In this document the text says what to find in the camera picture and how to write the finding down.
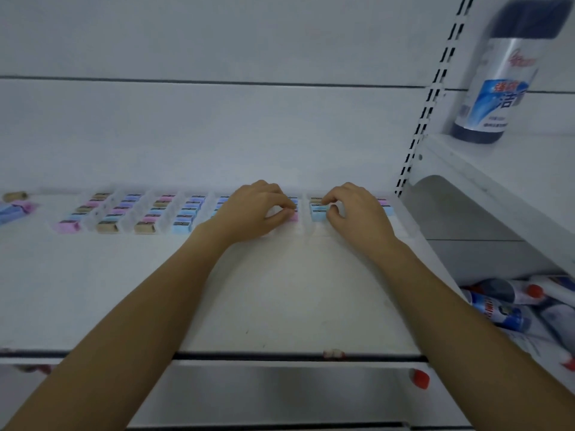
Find person's left hand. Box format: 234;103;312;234
215;179;298;245

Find person's right hand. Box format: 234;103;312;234
321;182;401;252

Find person's right forearm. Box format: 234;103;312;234
382;238;575;431

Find person's left forearm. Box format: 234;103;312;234
0;222;225;431

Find white metal shelf board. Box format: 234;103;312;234
0;188;468;366

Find rows of coloured erasers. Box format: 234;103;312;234
54;192;396;235

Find white slotted shelf upright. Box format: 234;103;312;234
394;0;476;199

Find white lower shelf board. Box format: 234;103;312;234
128;360;474;431

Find red cap cleaner bottle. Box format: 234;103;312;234
475;277;546;306

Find blue label bottle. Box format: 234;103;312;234
462;288;533;333

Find dark blue cleaner bottle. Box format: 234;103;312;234
450;0;573;145

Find white bottle with red cap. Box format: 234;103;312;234
503;327;575;373

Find grey white cleaner bottle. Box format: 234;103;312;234
537;304;575;357

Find blue and pink eraser pack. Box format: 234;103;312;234
0;201;37;226

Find white shelf with bracket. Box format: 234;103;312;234
405;131;575;280

